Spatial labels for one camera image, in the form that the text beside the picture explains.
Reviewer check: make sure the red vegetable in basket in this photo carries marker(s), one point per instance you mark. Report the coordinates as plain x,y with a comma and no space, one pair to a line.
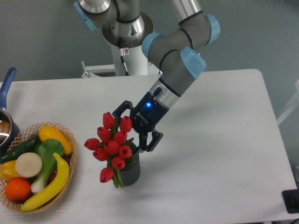
67,158

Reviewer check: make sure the orange fruit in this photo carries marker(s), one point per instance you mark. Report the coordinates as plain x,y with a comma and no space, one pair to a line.
18,189

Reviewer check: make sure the black device at edge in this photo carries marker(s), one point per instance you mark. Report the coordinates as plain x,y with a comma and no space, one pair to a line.
291,200

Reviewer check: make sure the yellow bell pepper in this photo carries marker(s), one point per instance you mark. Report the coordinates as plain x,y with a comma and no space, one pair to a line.
8,171

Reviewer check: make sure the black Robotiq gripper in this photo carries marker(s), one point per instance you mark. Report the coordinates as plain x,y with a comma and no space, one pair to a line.
149,114

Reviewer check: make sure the white frame at right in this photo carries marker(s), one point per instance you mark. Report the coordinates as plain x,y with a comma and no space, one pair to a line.
288,108

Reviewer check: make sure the woven wicker basket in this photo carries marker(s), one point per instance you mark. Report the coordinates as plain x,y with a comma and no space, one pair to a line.
25,135

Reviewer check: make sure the blue handled saucepan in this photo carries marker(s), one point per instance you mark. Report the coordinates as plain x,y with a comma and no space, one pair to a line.
8,128

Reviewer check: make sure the red tulip bouquet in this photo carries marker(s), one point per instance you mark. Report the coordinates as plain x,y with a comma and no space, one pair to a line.
112,141

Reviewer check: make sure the beige round bun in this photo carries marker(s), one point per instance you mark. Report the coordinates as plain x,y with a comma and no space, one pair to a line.
28,165

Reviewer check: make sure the yellow banana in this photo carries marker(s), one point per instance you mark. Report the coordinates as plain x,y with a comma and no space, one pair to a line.
52,189

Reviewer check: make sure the green bok choy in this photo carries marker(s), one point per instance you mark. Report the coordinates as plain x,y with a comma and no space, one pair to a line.
45,151

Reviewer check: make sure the green cucumber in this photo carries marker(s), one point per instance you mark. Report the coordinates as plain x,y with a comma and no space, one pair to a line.
27,146

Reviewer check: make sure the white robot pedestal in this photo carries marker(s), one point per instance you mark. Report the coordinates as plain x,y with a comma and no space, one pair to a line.
126,62

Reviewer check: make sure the yellow squash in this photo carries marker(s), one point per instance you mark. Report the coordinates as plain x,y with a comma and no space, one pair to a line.
50,132

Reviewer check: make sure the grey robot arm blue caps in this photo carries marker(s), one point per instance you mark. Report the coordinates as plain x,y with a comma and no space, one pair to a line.
175,55

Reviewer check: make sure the dark grey ribbed vase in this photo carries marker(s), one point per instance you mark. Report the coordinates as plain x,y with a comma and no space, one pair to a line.
130,173

